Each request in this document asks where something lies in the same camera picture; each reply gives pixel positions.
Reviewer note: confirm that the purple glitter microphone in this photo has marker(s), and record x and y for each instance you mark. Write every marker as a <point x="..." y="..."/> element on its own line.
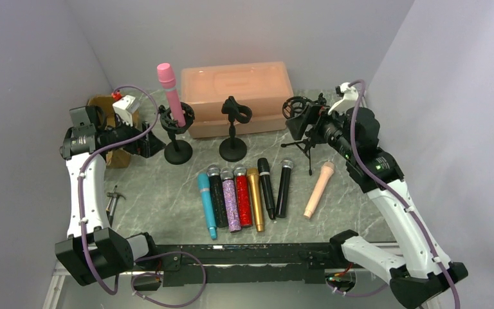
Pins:
<point x="230" y="199"/>

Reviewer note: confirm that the brown cardboard box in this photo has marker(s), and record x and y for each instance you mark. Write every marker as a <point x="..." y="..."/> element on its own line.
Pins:
<point x="117" y="158"/>

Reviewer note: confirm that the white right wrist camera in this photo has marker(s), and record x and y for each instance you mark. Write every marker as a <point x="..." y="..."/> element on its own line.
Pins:
<point x="348" y="97"/>

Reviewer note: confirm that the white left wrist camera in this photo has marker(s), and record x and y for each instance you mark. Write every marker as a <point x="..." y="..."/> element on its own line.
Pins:
<point x="124" y="106"/>

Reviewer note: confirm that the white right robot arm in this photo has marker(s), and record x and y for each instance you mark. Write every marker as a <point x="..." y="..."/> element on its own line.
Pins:
<point x="423" y="270"/>

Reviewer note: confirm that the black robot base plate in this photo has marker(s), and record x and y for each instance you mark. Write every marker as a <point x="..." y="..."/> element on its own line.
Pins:
<point x="180" y="265"/>

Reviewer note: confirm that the blue plastic microphone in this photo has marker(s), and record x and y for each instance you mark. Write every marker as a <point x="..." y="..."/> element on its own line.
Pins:
<point x="204" y="189"/>

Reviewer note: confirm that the gold microphone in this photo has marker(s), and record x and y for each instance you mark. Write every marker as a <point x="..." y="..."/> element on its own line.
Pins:
<point x="252" y="175"/>

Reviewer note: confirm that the black silver-head microphone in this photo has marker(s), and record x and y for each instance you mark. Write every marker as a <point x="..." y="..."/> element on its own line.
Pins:
<point x="284" y="185"/>

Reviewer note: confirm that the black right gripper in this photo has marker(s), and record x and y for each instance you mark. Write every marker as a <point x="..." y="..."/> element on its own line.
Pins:
<point x="311" y="123"/>

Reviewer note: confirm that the black glitter microphone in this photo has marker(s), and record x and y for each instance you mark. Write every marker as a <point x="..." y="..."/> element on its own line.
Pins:
<point x="217" y="196"/>

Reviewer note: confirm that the black clip round-base stand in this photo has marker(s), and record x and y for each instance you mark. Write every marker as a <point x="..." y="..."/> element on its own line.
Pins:
<point x="233" y="149"/>

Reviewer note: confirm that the red glitter microphone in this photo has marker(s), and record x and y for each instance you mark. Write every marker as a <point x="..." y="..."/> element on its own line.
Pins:
<point x="243" y="197"/>

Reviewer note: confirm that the slim black microphone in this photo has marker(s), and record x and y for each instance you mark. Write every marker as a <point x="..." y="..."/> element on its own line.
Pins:
<point x="265" y="179"/>

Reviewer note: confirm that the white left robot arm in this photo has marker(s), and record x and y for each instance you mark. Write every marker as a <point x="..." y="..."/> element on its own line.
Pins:
<point x="92" y="250"/>

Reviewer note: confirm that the pink plastic storage box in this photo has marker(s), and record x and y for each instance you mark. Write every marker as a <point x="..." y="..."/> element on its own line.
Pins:
<point x="263" y="87"/>

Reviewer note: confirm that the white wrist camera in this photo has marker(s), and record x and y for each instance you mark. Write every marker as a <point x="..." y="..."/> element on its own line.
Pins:
<point x="124" y="106"/>
<point x="348" y="97"/>

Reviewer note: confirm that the pink microphone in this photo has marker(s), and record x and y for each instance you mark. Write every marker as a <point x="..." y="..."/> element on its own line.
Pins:
<point x="167" y="79"/>

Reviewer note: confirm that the black tripod shock mount stand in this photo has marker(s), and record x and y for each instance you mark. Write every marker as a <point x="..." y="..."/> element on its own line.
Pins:
<point x="302" y="115"/>

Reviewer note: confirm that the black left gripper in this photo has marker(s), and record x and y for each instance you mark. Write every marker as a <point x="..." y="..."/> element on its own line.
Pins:
<point x="145" y="140"/>

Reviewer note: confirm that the peach beige microphone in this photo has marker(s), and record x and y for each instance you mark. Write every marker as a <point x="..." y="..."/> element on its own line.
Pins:
<point x="326" y="172"/>

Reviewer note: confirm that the grey metal hammer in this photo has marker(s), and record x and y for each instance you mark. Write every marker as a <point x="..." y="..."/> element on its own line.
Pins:
<point x="113" y="196"/>

